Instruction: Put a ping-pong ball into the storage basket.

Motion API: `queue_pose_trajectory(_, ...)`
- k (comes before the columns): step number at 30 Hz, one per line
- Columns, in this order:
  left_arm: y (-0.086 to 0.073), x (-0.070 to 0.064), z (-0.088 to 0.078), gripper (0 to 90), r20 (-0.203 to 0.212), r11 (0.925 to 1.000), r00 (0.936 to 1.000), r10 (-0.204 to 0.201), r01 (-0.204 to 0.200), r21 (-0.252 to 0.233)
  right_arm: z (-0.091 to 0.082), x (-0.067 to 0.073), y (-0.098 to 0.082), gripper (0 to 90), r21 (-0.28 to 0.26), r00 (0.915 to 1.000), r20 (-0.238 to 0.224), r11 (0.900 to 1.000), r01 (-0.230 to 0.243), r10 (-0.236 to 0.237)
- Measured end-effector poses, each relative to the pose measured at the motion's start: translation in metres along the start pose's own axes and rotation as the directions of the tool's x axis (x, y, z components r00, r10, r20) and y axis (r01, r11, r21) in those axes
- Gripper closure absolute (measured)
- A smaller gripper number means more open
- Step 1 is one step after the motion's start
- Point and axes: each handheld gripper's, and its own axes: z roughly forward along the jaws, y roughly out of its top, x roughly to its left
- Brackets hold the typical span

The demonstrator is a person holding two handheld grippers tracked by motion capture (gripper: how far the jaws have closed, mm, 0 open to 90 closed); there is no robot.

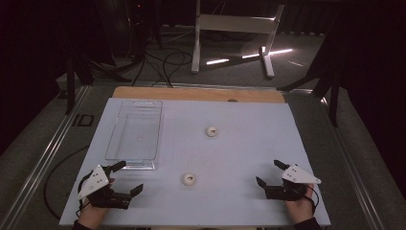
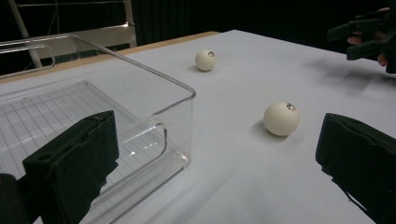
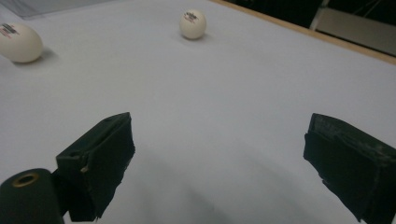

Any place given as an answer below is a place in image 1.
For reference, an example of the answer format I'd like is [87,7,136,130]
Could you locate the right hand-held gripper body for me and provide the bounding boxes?
[264,164,323,202]

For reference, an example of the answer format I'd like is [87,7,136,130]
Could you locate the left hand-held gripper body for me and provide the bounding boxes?
[78,164,132,211]

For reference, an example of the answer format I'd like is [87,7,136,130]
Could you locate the clear plastic container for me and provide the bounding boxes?
[104,99,164,172]

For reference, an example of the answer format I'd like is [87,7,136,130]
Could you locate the person's right hand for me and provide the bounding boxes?
[284,184,316,225]

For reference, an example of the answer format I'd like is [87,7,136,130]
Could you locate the person's left hand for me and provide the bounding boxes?
[78,198,110,230]

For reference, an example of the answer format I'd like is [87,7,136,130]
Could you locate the black angled stand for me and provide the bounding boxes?
[277,12,342,128]

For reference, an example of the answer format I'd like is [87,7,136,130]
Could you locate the black tripod stand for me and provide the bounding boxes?
[62,47,132,116]

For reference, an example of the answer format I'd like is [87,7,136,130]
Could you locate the wooden board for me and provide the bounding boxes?
[112,85,286,104]

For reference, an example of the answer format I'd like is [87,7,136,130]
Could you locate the right hand-held gripper cable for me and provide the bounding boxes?
[305,184,321,216]

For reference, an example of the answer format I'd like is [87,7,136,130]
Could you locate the black rectangular bracket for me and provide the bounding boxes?
[71,113,95,127]

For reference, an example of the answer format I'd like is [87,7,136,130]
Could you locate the long black cable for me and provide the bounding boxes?
[42,144,91,221]

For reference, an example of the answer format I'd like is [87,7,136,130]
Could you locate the aluminium floor rail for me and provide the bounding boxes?
[320,95,387,230]
[0,84,91,230]

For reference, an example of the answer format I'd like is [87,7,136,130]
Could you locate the black floor cables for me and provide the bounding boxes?
[131,47,193,89]

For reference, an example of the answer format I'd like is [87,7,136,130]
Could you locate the white metal stand frame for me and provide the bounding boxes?
[191,0,285,80]

